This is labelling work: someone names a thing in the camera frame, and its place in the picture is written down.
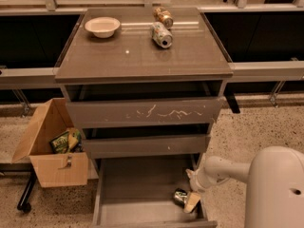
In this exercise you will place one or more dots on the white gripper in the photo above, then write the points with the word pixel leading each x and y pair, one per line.
pixel 199 180

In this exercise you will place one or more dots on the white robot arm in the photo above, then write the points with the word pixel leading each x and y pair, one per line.
pixel 274 186

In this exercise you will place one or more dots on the bottom grey drawer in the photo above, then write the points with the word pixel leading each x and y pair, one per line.
pixel 138 192

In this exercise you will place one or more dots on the grey drawer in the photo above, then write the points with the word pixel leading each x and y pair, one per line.
pixel 146 146
pixel 138 192
pixel 144 113

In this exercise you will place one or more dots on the middle grey drawer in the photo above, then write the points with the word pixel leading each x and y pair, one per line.
pixel 146 146

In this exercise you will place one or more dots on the grey drawer cabinet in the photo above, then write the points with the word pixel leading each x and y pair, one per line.
pixel 129 65

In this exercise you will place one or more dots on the top grey drawer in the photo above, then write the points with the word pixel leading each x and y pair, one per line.
pixel 144 113

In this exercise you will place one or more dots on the silver green soda can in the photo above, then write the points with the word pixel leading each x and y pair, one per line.
pixel 161 35

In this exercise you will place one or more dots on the orange soda can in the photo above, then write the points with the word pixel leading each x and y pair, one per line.
pixel 164 16

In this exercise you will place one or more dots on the green snack bag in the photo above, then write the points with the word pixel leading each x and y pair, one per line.
pixel 69 141

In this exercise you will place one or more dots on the cardboard box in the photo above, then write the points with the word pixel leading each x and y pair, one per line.
pixel 45 141

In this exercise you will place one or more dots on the black table leg with caster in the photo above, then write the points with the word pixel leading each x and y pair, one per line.
pixel 23 204

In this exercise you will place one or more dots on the white bowl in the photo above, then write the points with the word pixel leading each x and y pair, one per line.
pixel 102 27

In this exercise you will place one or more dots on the grey metal rail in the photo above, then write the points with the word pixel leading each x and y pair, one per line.
pixel 27 78

